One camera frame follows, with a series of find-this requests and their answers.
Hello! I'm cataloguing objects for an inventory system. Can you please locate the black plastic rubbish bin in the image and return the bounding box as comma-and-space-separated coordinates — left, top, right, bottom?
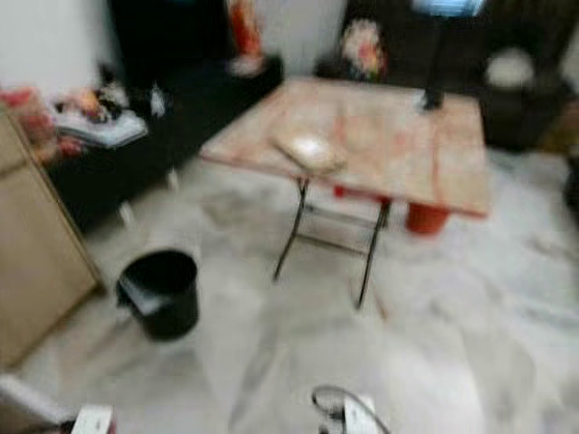
116, 249, 200, 342

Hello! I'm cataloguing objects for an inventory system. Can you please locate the light wooden cabinet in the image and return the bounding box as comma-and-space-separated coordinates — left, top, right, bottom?
0, 108, 104, 370

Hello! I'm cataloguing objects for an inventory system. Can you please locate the red ornament pile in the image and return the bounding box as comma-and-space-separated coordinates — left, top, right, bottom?
0, 86, 82, 165

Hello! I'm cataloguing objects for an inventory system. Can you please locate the stack of white papers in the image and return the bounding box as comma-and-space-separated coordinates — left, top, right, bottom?
58, 110, 149, 149

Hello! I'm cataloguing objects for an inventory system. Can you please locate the long black low cabinet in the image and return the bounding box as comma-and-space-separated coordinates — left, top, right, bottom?
45, 56, 283, 234

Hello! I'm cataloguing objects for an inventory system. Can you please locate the red orange flower decoration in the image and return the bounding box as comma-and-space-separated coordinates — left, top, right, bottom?
226, 0, 267, 77

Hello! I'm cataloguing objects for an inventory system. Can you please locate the pink marble folding table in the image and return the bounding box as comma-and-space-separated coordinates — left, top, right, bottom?
199, 76, 493, 310

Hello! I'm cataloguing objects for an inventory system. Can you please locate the floral patterned cushion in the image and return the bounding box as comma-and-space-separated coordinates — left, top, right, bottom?
340, 19, 388, 80

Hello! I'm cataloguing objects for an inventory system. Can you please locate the dark brown sofa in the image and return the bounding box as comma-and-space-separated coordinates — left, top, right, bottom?
313, 0, 579, 153

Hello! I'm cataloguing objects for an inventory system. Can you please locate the white round cushion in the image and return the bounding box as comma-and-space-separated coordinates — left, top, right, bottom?
484, 47, 536, 90

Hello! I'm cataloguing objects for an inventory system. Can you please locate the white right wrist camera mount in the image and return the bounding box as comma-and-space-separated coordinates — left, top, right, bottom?
340, 395, 379, 434

